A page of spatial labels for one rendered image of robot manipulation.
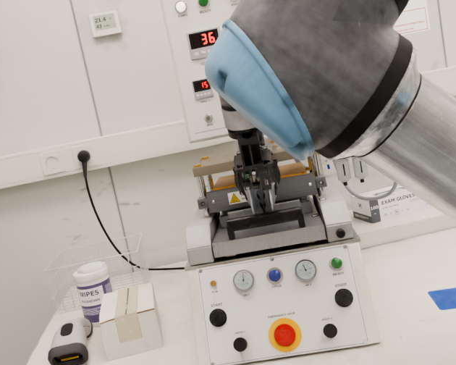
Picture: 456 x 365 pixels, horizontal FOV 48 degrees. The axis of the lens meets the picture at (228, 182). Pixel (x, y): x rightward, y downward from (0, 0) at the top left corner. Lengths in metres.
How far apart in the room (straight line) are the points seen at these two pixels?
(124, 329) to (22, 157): 0.77
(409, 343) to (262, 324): 0.26
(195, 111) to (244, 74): 0.93
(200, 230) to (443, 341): 0.49
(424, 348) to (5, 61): 1.42
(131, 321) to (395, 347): 0.53
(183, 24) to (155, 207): 0.67
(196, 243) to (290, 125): 0.67
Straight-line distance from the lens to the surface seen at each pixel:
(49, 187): 1.76
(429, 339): 1.03
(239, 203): 1.09
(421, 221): 1.60
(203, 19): 1.32
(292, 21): 0.39
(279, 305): 1.01
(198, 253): 1.03
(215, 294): 1.02
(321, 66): 0.39
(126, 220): 1.75
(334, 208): 1.03
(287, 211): 0.99
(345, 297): 1.00
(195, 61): 1.31
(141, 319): 1.14
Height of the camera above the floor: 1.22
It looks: 8 degrees down
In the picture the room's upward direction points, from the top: 11 degrees counter-clockwise
